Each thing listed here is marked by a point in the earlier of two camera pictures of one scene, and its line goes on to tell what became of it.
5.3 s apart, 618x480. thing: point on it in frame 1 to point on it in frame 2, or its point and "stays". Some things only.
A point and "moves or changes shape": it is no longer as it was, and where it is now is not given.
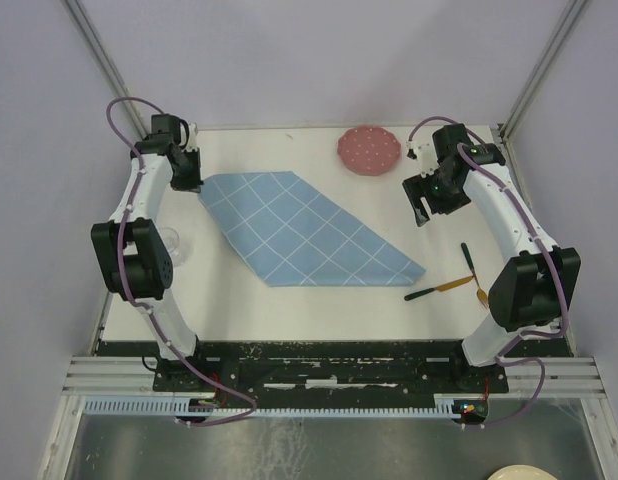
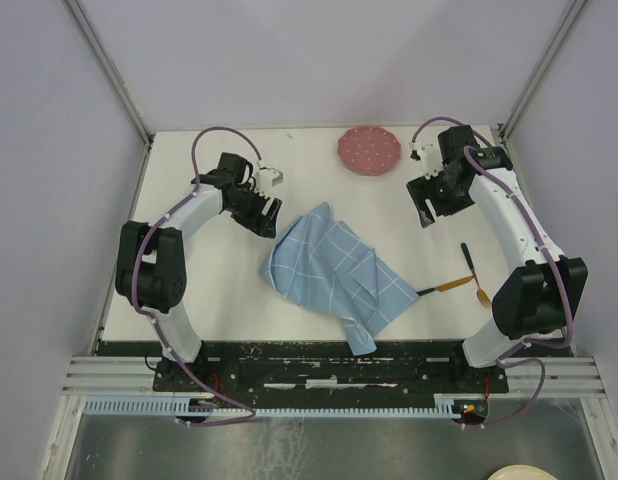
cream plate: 522,472 stays
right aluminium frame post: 541,68 stays
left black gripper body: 188,177 to 248,210
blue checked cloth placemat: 291,236 moves or changes shape
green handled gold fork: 482,296 stays
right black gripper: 418,184 stays
